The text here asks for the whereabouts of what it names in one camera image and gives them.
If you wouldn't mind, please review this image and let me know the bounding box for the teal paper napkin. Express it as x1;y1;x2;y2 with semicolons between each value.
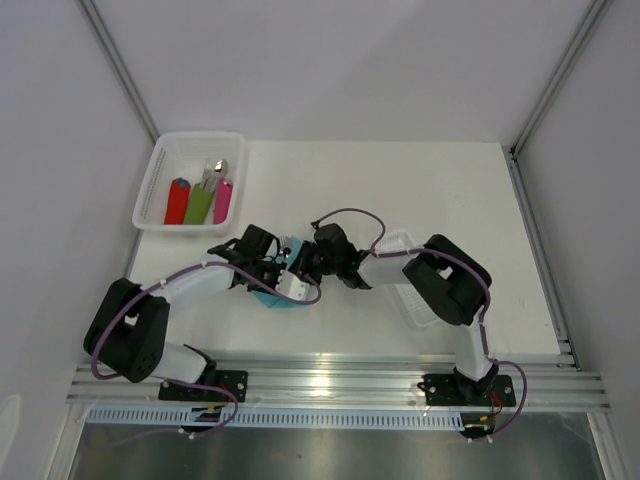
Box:
253;237;302;309

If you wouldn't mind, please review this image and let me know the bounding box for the ornate silver fork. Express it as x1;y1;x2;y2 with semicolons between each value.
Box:
278;236;294;257

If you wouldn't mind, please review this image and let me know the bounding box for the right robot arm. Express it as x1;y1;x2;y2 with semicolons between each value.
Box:
290;223;499;405

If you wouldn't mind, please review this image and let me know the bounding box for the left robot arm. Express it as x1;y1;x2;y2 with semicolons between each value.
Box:
83;225;290;400

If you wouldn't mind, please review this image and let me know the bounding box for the pink napkin roll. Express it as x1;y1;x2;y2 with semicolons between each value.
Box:
213;178;233;225

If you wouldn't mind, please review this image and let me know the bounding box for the red napkin roll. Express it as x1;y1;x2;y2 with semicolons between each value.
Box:
164;177;191;225

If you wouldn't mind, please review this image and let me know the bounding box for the small white plastic tray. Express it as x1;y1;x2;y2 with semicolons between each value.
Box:
376;229;440;330

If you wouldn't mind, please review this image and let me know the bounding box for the large white plastic basket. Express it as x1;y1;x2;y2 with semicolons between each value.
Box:
132;131;247;236

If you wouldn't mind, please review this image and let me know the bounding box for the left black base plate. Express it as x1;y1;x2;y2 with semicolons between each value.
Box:
158;368;249;403

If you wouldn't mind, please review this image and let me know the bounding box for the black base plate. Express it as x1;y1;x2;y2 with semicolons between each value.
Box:
158;368;249;403
417;372;517;407

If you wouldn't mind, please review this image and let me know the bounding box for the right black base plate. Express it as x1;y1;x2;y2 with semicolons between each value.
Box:
417;372;517;407

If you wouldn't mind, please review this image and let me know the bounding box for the white slotted cable duct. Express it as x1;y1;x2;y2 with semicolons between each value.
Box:
86;405;463;431

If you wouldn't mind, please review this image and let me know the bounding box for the aluminium mounting rail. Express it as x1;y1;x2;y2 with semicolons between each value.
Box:
69;352;611;414

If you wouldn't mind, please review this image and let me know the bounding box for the left aluminium frame post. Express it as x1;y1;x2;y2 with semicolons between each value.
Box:
75;0;160;143

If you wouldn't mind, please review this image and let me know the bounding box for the aluminium frame post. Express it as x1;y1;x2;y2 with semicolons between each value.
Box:
75;0;160;143
509;0;613;162

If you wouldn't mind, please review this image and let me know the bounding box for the right aluminium frame post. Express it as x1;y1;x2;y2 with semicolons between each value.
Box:
509;0;613;162

